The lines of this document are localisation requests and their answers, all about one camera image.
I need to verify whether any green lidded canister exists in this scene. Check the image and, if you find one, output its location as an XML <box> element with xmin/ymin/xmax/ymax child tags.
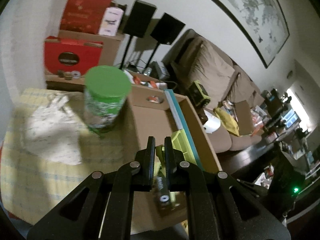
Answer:
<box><xmin>84</xmin><ymin>66</ymin><xmax>131</xmax><ymax>135</ymax></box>

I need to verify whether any left black speaker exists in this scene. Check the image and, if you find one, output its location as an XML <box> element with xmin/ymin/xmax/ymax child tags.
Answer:
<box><xmin>119</xmin><ymin>0</ymin><xmax>157</xmax><ymax>70</ymax></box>

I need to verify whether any long teal white bar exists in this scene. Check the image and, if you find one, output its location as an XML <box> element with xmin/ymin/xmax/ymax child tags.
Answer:
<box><xmin>164</xmin><ymin>89</ymin><xmax>203</xmax><ymax>169</ymax></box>

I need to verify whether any black speaker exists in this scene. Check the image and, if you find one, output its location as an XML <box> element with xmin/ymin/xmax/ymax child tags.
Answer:
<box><xmin>119</xmin><ymin>0</ymin><xmax>157</xmax><ymax>70</ymax></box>
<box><xmin>145</xmin><ymin>12</ymin><xmax>185</xmax><ymax>68</ymax></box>

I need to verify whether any right black speaker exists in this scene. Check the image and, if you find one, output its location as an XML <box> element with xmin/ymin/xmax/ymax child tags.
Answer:
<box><xmin>145</xmin><ymin>12</ymin><xmax>185</xmax><ymax>68</ymax></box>

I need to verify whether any red gift box upper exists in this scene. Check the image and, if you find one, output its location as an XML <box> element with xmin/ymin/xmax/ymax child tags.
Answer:
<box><xmin>60</xmin><ymin>0</ymin><xmax>112</xmax><ymax>34</ymax></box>

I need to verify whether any red collection gift box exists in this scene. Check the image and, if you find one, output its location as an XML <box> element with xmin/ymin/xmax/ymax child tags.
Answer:
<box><xmin>44</xmin><ymin>36</ymin><xmax>104</xmax><ymax>77</ymax></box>

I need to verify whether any green black power bank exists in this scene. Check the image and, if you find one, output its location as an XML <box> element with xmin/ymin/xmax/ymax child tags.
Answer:
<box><xmin>188</xmin><ymin>80</ymin><xmax>210</xmax><ymax>108</ymax></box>

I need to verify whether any yellow plaid tablecloth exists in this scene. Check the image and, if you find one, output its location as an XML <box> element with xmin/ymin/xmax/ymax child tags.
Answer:
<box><xmin>1</xmin><ymin>88</ymin><xmax>125</xmax><ymax>224</ymax></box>

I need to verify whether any framed ink painting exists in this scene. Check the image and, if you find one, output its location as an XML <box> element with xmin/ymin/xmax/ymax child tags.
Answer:
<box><xmin>212</xmin><ymin>0</ymin><xmax>290</xmax><ymax>69</ymax></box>

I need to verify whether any black yellow tube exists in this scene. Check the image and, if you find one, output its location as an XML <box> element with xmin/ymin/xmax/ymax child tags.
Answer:
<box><xmin>152</xmin><ymin>146</ymin><xmax>176</xmax><ymax>208</ymax></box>

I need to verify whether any white floral cloth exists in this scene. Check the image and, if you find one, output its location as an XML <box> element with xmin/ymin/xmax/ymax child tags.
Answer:
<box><xmin>22</xmin><ymin>93</ymin><xmax>82</xmax><ymax>165</ymax></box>

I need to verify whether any open cardboard box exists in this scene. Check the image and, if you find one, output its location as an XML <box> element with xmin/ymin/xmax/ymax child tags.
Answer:
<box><xmin>119</xmin><ymin>85</ymin><xmax>222</xmax><ymax>235</ymax></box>

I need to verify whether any brown sofa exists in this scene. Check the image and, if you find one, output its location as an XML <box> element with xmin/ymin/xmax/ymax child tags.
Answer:
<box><xmin>162</xmin><ymin>28</ymin><xmax>266</xmax><ymax>153</ymax></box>

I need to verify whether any large brown cardboard box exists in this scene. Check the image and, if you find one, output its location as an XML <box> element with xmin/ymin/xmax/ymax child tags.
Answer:
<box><xmin>58</xmin><ymin>30</ymin><xmax>125</xmax><ymax>66</ymax></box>

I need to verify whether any white pink small box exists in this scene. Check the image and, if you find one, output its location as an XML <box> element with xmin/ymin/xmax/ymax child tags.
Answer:
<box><xmin>98</xmin><ymin>7</ymin><xmax>124</xmax><ymax>36</ymax></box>

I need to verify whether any yellow green clip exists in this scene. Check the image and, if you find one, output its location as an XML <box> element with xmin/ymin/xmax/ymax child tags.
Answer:
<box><xmin>171</xmin><ymin>129</ymin><xmax>196</xmax><ymax>164</ymax></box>

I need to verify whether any white round device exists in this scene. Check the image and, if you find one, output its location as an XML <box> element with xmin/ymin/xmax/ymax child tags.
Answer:
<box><xmin>203</xmin><ymin>110</ymin><xmax>221</xmax><ymax>134</ymax></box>

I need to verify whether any yellow bag on sofa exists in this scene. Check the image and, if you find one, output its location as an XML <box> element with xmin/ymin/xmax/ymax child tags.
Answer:
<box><xmin>213</xmin><ymin>108</ymin><xmax>240</xmax><ymax>137</ymax></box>

